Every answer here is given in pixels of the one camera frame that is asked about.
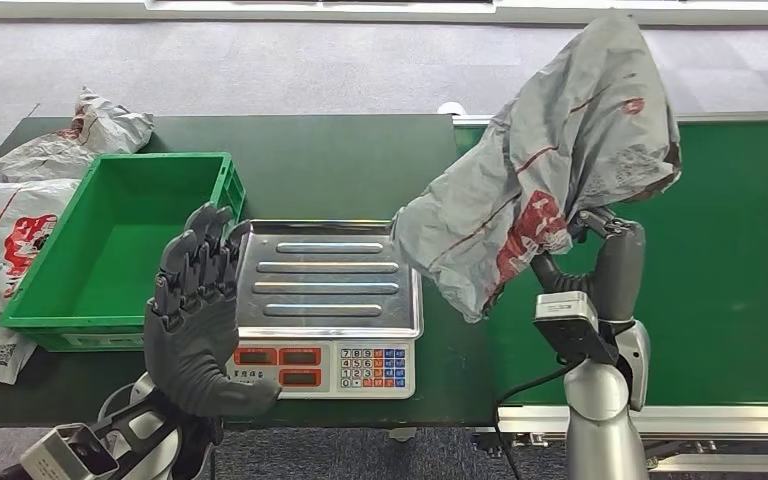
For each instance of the electronic scale steel pan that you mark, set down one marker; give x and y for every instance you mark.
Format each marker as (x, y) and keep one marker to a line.
(328, 298)

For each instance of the crumpled grey plastic package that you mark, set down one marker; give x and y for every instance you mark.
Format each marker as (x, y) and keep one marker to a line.
(59, 149)

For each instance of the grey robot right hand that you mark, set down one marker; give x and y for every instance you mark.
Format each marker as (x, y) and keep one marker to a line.
(619, 272)

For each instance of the white flat package red print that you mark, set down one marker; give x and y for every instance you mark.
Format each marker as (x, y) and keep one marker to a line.
(0, 238)

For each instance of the table foot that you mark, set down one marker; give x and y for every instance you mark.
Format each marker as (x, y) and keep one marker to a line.
(402, 434)

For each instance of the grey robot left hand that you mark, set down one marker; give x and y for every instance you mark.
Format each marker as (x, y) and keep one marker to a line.
(192, 331)

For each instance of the green belt conveyor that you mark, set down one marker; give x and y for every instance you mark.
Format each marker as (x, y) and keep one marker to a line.
(722, 265)

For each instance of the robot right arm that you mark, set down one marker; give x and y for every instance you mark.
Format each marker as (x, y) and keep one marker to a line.
(602, 417)

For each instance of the white round knob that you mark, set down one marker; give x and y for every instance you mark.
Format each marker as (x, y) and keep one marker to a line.
(451, 108)

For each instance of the green plastic basket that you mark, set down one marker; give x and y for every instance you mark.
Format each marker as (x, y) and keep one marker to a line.
(126, 252)

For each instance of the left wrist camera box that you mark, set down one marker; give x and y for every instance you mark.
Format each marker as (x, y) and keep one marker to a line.
(66, 454)

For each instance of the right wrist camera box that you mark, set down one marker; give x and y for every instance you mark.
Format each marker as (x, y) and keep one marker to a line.
(573, 328)

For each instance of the grey plastic package red print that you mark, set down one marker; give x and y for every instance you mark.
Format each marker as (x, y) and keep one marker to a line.
(556, 146)

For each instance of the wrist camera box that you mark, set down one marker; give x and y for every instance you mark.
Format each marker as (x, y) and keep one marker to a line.
(66, 454)
(573, 328)

